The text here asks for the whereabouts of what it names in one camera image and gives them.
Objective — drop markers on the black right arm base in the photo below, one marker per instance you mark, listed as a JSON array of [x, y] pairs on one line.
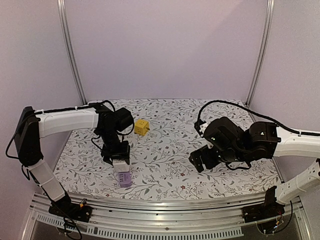
[[268, 209]]

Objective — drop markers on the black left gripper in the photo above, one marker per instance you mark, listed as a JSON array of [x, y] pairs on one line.
[[124, 153]]

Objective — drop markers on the white cube socket adapter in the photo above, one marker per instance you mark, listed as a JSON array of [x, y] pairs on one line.
[[120, 166]]

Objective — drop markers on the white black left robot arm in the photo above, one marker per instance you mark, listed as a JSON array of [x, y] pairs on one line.
[[107, 124]]

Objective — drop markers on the aluminium frame post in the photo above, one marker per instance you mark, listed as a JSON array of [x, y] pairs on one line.
[[63, 17], [262, 51]]

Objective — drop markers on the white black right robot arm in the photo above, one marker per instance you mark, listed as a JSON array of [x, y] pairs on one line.
[[228, 143]]

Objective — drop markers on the aluminium table front rail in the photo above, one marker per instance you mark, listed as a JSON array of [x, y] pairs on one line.
[[205, 219]]

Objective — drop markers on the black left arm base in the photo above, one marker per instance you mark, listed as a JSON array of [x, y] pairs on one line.
[[75, 211]]

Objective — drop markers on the right aluminium frame post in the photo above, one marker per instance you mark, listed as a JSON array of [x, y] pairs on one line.
[[262, 51]]

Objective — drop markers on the purple power strip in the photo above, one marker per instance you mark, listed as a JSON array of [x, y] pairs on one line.
[[124, 179]]

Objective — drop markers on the floral patterned tablecloth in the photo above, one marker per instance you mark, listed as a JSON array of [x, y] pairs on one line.
[[159, 161]]

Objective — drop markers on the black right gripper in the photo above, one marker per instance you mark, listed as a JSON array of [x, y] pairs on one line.
[[203, 157]]

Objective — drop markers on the left aluminium frame post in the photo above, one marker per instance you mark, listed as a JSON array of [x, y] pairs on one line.
[[63, 17]]

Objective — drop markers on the yellow cube socket adapter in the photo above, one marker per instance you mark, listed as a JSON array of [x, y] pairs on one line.
[[141, 127]]

